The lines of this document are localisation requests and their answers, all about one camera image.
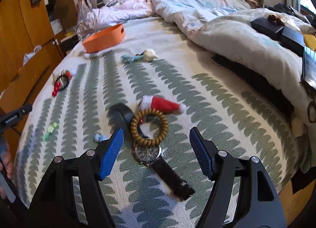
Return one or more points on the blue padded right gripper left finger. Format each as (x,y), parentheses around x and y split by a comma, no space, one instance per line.
(53,204)

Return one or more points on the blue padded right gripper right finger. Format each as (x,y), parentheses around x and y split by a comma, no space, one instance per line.
(258,203)

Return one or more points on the red white santa hat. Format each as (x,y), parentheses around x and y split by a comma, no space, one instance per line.
(161,104)

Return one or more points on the person's left hand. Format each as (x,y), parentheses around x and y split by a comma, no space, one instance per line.
(7,161)

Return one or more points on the green bead hair clip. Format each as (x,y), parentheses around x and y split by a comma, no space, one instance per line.
(52,127)

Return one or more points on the white plastic bag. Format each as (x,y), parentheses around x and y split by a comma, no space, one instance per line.
(28,56)

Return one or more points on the wooden wardrobe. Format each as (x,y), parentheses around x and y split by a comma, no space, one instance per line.
(23,27)

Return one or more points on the small light blue bead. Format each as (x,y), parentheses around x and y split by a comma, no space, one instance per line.
(99,137)

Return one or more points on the black leather wristwatch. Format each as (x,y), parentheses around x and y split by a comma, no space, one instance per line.
(148,151)

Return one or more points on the orange plastic basket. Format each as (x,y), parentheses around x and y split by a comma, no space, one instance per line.
(104,39)

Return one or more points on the green leaf pattern bedspread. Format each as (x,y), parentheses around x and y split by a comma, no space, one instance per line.
(174,85)

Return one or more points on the white seashell ornament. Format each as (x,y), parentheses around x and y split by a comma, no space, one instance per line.
(149,55)

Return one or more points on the white pink pillow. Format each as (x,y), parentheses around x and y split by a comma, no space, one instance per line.
(112,13)

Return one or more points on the dark blue notebook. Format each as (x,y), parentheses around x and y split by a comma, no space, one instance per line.
(292,40)

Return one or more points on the black box on duvet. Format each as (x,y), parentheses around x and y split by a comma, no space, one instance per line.
(271,29)

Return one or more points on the floral patterned duvet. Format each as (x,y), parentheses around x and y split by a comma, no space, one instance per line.
(224,27)

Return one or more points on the red bead black bracelet cluster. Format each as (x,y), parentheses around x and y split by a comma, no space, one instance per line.
(61,80)

